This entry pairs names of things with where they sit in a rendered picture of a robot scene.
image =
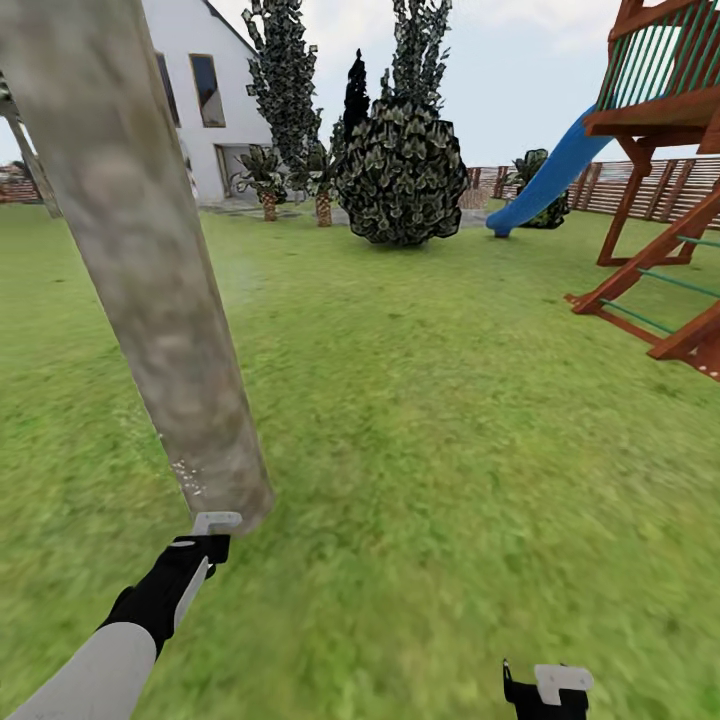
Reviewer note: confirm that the garden chair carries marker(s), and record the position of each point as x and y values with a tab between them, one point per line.
474	200

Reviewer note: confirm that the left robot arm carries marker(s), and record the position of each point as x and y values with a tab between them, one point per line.
105	677

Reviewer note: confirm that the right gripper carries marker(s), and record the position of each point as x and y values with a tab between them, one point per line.
529	705

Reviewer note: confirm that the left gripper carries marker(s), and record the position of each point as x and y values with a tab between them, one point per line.
218	547

